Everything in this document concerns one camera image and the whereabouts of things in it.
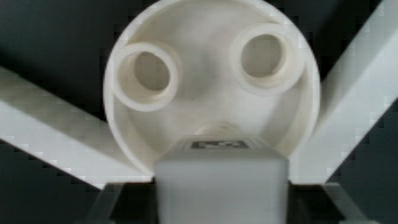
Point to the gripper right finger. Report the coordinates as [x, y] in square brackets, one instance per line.
[354, 216]

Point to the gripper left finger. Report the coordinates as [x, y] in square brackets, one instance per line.
[104, 206]

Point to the white U-shaped fence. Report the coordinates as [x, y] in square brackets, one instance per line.
[66, 137]

